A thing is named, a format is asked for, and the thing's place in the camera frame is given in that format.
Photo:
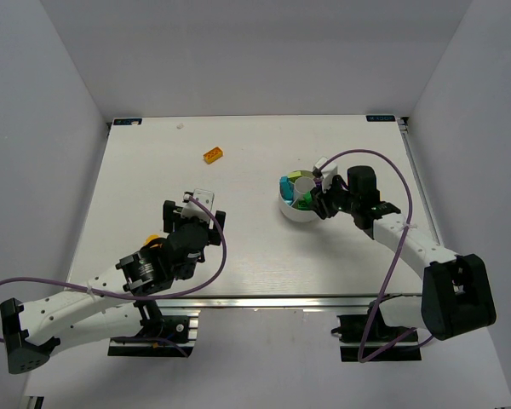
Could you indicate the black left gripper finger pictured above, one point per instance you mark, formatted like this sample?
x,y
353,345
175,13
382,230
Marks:
x,y
216,233
171,216

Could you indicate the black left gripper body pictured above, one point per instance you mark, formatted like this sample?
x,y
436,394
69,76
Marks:
x,y
169,211

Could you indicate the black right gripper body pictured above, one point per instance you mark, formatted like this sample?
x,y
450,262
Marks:
x,y
322,204

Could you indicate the orange small lego piece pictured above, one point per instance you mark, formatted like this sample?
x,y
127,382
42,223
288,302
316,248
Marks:
x,y
151,238

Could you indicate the yellow long lego brick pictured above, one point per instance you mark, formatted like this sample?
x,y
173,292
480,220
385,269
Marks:
x,y
212,155

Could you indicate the teal long lego brick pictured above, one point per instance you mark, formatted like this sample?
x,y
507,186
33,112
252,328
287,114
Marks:
x,y
286,188

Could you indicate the green square lego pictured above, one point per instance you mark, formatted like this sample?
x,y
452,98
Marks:
x,y
307,198

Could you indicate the lime long lego brick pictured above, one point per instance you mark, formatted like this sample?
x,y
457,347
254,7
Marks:
x,y
294,175

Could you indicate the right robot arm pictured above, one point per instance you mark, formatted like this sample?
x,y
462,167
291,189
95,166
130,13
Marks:
x,y
456,293

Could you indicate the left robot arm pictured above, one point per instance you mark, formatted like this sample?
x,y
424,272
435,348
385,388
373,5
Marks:
x,y
122,299

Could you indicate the white round divided container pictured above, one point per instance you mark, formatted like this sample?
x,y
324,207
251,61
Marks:
x,y
302,186

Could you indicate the blue corner tag right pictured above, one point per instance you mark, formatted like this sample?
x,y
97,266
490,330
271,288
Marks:
x,y
380,118

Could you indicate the blue corner tag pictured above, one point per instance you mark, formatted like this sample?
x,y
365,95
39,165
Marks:
x,y
380,118
127,121

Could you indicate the blue corner tag left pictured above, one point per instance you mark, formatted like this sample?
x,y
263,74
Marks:
x,y
127,121

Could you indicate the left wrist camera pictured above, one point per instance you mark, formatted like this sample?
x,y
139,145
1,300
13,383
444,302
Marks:
x,y
198,203

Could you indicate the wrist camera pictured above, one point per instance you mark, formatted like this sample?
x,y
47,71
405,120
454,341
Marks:
x,y
198,203
325,171

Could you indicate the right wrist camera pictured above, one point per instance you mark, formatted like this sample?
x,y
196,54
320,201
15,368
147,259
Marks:
x,y
325,171

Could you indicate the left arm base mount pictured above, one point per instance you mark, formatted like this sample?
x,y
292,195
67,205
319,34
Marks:
x,y
161,333

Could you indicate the aluminium table edge rail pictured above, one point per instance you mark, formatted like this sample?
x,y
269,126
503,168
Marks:
x,y
263,302

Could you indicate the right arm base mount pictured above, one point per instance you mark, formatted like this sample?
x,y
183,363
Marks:
x,y
352,318

